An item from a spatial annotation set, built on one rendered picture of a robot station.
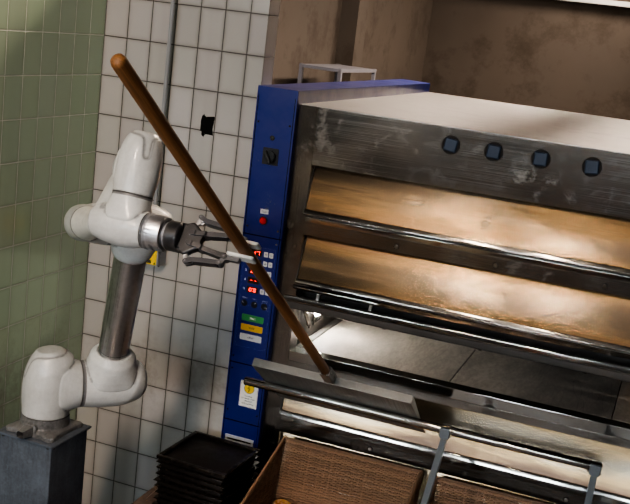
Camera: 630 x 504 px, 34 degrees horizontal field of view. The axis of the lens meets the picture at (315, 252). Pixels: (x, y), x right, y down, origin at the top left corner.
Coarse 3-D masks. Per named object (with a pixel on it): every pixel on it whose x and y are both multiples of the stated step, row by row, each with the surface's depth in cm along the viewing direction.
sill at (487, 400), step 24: (312, 360) 391; (336, 360) 388; (408, 384) 379; (432, 384) 376; (456, 384) 378; (504, 408) 368; (528, 408) 365; (552, 408) 365; (600, 432) 358; (624, 432) 355
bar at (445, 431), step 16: (256, 384) 359; (272, 384) 357; (320, 400) 351; (336, 400) 350; (384, 416) 344; (400, 416) 343; (448, 432) 336; (464, 432) 336; (512, 448) 330; (528, 448) 329; (432, 464) 333; (576, 464) 324; (592, 464) 322; (432, 480) 329; (592, 480) 321; (592, 496) 318
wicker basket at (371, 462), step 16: (288, 448) 395; (304, 448) 393; (320, 448) 391; (272, 464) 386; (288, 464) 394; (304, 464) 393; (320, 464) 391; (336, 464) 389; (352, 464) 388; (368, 464) 386; (384, 464) 384; (400, 464) 383; (256, 480) 372; (272, 480) 390; (288, 480) 394; (304, 480) 392; (320, 480) 390; (336, 480) 389; (352, 480) 387; (368, 480) 385; (400, 480) 383; (416, 480) 375; (256, 496) 376; (272, 496) 394; (288, 496) 393; (304, 496) 392; (320, 496) 390; (336, 496) 388; (352, 496) 386; (368, 496) 385; (384, 496) 383; (400, 496) 382; (416, 496) 378
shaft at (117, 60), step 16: (112, 64) 177; (128, 64) 178; (128, 80) 181; (144, 96) 186; (144, 112) 190; (160, 112) 192; (160, 128) 195; (176, 144) 201; (176, 160) 206; (192, 160) 209; (192, 176) 212; (208, 192) 219; (224, 208) 228; (224, 224) 231; (240, 240) 240; (256, 272) 255; (272, 288) 266; (288, 320) 285; (304, 336) 298; (320, 368) 322
